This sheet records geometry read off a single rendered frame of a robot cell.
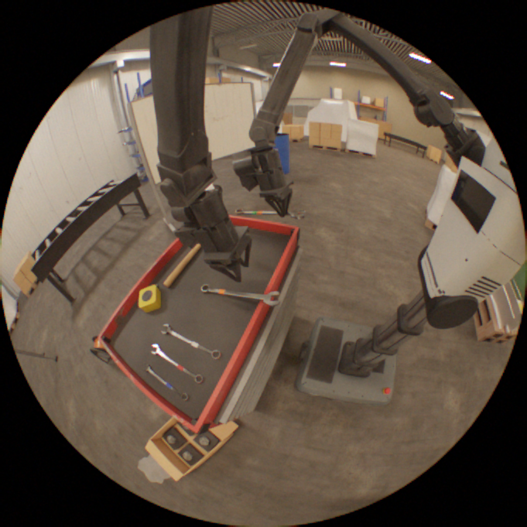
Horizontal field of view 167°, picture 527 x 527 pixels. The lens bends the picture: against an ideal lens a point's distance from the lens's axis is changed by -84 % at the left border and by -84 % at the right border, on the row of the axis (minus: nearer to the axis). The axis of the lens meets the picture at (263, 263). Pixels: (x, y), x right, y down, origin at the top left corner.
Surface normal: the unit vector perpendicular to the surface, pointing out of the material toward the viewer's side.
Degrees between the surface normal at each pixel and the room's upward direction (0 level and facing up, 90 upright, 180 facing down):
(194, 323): 0
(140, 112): 90
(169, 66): 102
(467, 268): 95
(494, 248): 90
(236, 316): 0
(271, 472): 0
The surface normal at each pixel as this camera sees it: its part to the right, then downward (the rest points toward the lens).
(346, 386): -0.08, -0.68
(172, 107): -0.40, 0.81
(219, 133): 0.67, 0.51
